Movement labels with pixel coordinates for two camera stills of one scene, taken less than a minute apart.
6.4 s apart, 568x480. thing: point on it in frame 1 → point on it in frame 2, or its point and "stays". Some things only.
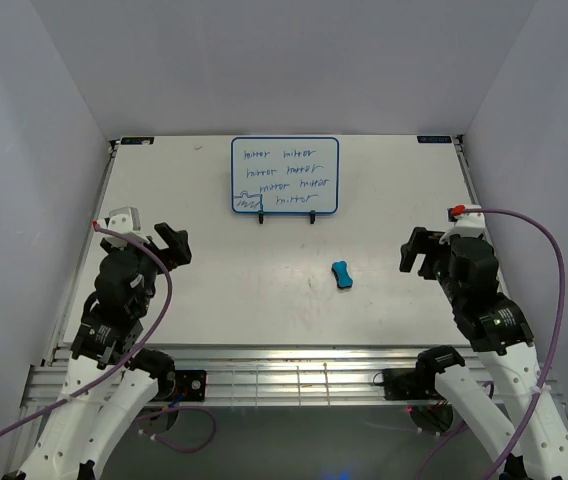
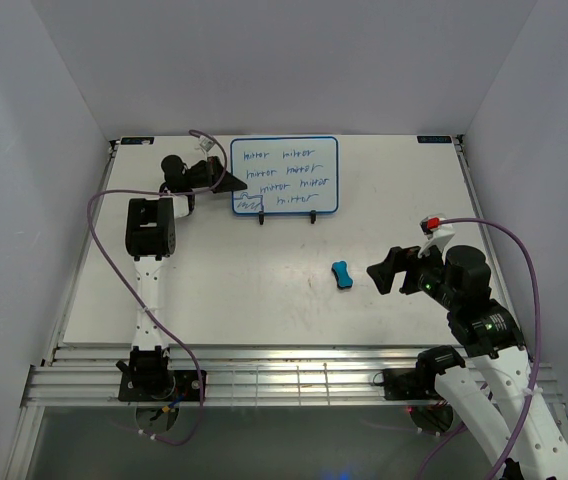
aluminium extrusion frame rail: (265, 376) stays
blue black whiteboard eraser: (343, 279) stays
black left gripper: (178, 251) → (227, 182)
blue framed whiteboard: (285, 175) stays
